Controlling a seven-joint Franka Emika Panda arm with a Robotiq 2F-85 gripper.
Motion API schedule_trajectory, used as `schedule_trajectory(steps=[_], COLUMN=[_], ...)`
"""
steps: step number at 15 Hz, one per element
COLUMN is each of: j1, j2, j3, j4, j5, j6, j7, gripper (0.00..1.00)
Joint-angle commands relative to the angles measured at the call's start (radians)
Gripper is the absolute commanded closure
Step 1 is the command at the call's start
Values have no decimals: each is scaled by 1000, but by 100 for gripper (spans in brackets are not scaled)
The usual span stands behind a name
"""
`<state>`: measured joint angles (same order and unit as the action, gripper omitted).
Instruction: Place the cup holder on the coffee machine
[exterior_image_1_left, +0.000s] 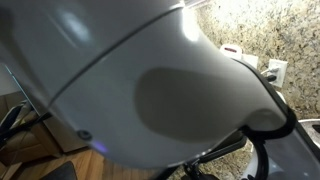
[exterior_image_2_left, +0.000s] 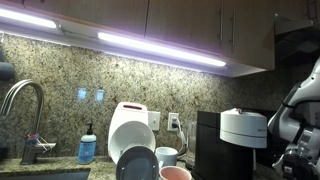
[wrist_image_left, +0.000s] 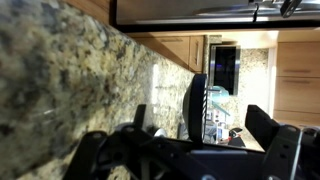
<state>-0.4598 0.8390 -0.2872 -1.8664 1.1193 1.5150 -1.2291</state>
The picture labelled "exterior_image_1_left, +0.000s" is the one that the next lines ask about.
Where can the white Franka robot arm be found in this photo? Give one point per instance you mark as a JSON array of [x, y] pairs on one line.
[[133, 83]]

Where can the white appliance with red slot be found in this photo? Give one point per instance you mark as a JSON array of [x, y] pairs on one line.
[[231, 51]]

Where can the white wall switch plate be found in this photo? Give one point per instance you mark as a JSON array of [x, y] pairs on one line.
[[251, 60]]

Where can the white wall power outlet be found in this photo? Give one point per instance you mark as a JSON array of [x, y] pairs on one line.
[[280, 71]]

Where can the black camera stand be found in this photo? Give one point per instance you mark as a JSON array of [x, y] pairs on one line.
[[23, 126]]

